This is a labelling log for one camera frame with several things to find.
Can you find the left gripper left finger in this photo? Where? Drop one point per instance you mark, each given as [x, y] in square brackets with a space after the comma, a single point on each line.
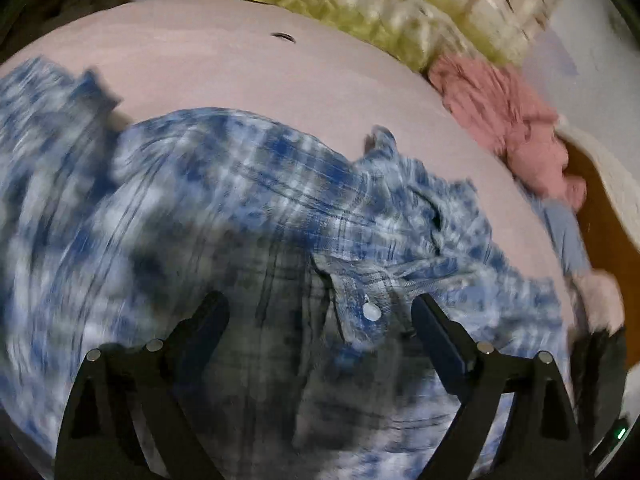
[97, 438]

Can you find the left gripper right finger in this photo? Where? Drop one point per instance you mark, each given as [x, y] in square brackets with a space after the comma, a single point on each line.
[540, 440]

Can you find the blue plaid shirt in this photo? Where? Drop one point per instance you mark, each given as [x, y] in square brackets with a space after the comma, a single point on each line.
[113, 237]

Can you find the black folded jacket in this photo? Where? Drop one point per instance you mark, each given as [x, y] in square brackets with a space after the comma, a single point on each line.
[598, 372]

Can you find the pink pillow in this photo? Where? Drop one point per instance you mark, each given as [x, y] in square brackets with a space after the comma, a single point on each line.
[601, 302]

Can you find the light blue pillow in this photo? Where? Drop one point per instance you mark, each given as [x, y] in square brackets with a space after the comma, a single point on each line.
[564, 232]

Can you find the wooden white bed headboard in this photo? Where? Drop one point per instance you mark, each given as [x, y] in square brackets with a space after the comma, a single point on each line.
[609, 217]

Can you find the pink crumpled quilt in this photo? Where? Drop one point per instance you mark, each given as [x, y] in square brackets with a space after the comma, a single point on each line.
[505, 116]

